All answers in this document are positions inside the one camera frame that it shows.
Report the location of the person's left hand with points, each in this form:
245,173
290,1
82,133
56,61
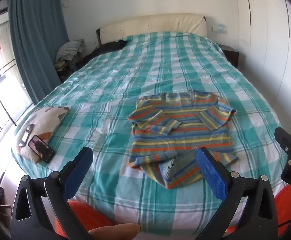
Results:
115,232

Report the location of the window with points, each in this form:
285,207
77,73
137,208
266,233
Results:
0,85

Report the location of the olive cloth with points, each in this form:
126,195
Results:
60,66

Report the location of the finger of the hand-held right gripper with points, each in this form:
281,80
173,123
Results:
289,140

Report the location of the blue curtain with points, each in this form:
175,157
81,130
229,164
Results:
35,42

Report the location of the black garment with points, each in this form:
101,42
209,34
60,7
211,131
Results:
108,47

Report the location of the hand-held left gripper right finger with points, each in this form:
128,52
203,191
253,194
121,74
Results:
210,172

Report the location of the black smartphone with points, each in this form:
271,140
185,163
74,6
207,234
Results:
41,148

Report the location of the white wardrobe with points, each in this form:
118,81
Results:
265,30

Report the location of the white wall socket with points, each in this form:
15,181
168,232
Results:
216,28

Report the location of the pile of grey striped clothes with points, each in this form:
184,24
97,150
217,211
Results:
70,48

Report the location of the bed with teal checked sheet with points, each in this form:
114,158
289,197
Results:
135,67

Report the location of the striped knit sweater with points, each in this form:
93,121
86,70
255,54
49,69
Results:
180,135

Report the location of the white small device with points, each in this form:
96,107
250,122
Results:
25,137

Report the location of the dark wooden nightstand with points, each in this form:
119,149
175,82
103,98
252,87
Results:
231,56

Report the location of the cream padded headboard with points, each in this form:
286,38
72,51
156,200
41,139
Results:
148,25

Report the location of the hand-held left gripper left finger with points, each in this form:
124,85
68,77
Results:
78,170

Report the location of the patterned pillow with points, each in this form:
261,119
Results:
48,120

